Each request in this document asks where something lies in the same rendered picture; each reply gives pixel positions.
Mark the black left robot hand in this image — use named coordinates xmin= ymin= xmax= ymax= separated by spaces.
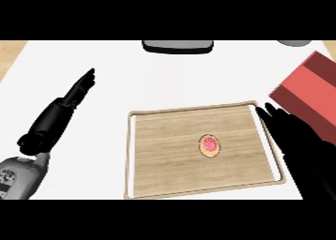
xmin=15 ymin=67 xmax=98 ymax=157

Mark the grey and black appliance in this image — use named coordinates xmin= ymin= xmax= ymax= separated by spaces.
xmin=141 ymin=39 xmax=215 ymax=55

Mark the pink frosted cupcake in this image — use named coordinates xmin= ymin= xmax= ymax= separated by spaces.
xmin=197 ymin=133 xmax=222 ymax=158

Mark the wooden tray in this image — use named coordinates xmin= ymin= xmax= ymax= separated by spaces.
xmin=123 ymin=99 xmax=287 ymax=200

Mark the red cardboard box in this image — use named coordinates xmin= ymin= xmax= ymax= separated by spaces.
xmin=268 ymin=51 xmax=336 ymax=148

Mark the grey round object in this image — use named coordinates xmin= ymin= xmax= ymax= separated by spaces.
xmin=277 ymin=39 xmax=314 ymax=48

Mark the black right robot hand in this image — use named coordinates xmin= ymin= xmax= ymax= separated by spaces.
xmin=255 ymin=101 xmax=336 ymax=201

